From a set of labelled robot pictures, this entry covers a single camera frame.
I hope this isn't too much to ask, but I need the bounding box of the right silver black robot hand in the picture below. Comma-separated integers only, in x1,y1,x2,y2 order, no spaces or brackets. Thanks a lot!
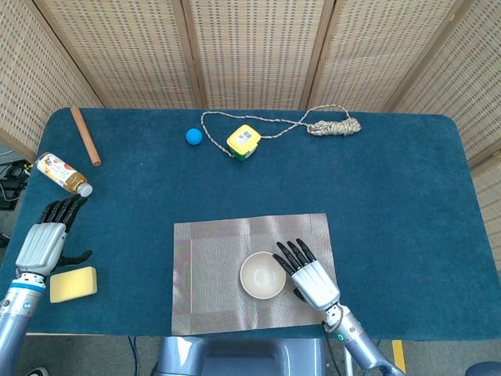
272,237,341,313

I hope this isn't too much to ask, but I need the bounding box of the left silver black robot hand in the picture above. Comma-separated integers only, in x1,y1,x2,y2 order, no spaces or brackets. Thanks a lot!
15,194,94,277

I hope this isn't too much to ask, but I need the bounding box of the cream ceramic bowl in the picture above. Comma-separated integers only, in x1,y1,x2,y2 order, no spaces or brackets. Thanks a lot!
240,251,287,301

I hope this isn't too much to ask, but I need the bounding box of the woven grey placemat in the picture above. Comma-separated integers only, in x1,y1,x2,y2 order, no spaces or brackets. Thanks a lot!
171,212,338,337

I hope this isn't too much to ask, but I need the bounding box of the yellow sponge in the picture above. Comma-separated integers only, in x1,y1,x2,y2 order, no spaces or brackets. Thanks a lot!
49,266,99,305

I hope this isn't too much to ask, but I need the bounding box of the blue carpet table cover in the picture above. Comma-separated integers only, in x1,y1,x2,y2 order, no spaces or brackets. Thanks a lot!
0,107,501,341

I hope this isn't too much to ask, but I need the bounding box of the tea bottle with white cap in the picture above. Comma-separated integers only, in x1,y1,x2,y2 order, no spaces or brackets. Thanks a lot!
35,151,94,197

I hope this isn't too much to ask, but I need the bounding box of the black equipment on floor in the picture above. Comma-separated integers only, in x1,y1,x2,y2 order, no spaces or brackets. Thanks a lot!
0,159,32,211

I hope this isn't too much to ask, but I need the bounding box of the blue-grey robot torso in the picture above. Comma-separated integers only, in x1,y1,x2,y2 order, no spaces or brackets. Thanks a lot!
150,335,326,376

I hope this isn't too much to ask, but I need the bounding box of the yellow floor tape strip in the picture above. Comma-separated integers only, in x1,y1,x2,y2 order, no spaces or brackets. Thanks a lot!
391,339,406,373

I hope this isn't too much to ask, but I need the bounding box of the brown wooden dowel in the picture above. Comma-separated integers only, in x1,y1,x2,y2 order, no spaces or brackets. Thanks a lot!
70,106,103,168

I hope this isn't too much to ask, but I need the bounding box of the green box with yellow lid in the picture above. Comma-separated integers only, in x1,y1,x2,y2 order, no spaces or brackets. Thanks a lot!
226,124,262,162

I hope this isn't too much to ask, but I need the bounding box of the woven bamboo folding screen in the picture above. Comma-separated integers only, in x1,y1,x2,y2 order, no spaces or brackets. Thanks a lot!
0,0,501,271

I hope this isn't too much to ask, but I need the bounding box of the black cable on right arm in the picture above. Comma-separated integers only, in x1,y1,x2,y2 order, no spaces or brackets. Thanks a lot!
321,320,341,376

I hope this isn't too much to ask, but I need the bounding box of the blue cable under table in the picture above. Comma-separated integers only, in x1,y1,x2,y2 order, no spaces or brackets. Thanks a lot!
127,335,139,376

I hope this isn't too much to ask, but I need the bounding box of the speckled beige rope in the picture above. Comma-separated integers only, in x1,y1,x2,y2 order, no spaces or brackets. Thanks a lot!
200,103,362,157

